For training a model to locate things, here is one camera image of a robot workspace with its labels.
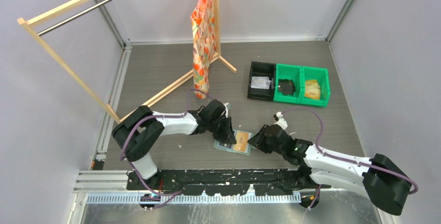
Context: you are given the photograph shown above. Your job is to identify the black storage bin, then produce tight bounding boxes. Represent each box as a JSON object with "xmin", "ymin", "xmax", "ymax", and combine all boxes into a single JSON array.
[{"xmin": 247, "ymin": 61, "xmax": 276, "ymax": 101}]

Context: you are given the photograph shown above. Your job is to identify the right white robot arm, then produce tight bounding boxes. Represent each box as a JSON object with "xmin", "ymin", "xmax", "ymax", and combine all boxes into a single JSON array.
[{"xmin": 248, "ymin": 124, "xmax": 411, "ymax": 216}]

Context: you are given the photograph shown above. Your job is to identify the green bin middle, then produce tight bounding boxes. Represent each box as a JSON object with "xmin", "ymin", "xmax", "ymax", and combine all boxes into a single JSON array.
[{"xmin": 273, "ymin": 63, "xmax": 304, "ymax": 104}]

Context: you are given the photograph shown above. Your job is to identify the green bin right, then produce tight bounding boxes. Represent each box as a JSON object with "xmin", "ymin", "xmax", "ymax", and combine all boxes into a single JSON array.
[{"xmin": 300, "ymin": 66, "xmax": 331, "ymax": 107}]

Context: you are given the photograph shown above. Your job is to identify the orange floral hanging cloth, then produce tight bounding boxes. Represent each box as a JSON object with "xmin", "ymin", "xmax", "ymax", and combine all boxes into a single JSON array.
[{"xmin": 190, "ymin": 0, "xmax": 216, "ymax": 99}]

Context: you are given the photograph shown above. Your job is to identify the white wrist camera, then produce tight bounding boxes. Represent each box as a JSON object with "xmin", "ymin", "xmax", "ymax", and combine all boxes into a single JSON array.
[
  {"xmin": 274, "ymin": 112, "xmax": 288, "ymax": 130},
  {"xmin": 223, "ymin": 102, "xmax": 231, "ymax": 118}
]

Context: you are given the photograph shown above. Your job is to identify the orange credit card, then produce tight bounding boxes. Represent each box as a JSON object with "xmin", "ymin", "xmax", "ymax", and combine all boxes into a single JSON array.
[{"xmin": 233, "ymin": 131, "xmax": 250, "ymax": 153}]

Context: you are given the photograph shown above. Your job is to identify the green bin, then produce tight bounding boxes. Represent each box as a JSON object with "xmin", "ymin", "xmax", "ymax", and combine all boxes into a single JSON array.
[
  {"xmin": 273, "ymin": 63, "xmax": 304, "ymax": 104},
  {"xmin": 300, "ymin": 66, "xmax": 331, "ymax": 107}
]

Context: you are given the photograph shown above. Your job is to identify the black cards in bin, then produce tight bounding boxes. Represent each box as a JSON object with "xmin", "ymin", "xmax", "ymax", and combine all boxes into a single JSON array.
[{"xmin": 276, "ymin": 79, "xmax": 296, "ymax": 96}]

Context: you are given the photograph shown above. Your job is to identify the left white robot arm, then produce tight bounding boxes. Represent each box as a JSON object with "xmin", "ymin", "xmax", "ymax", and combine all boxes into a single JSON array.
[{"xmin": 111, "ymin": 99, "xmax": 237, "ymax": 190}]

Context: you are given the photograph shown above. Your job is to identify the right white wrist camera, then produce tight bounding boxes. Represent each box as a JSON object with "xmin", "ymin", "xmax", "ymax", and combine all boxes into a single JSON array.
[{"xmin": 274, "ymin": 112, "xmax": 288, "ymax": 130}]

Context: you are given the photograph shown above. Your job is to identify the white cards in bin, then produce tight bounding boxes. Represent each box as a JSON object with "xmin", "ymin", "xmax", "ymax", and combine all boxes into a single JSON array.
[{"xmin": 250, "ymin": 76, "xmax": 272, "ymax": 90}]

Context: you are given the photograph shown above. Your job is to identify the wooden clothes rack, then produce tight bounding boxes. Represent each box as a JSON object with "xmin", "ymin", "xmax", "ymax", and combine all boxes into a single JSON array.
[{"xmin": 17, "ymin": 0, "xmax": 238, "ymax": 124}]

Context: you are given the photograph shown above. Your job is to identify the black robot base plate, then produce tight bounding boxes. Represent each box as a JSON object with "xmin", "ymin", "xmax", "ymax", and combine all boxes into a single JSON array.
[{"xmin": 126, "ymin": 168, "xmax": 318, "ymax": 196}]

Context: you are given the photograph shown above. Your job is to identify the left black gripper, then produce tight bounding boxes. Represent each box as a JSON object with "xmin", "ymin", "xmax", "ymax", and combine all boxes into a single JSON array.
[{"xmin": 207, "ymin": 115, "xmax": 236, "ymax": 144}]

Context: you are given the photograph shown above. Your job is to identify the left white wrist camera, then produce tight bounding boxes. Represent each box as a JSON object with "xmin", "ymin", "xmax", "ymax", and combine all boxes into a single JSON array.
[{"xmin": 223, "ymin": 102, "xmax": 231, "ymax": 118}]

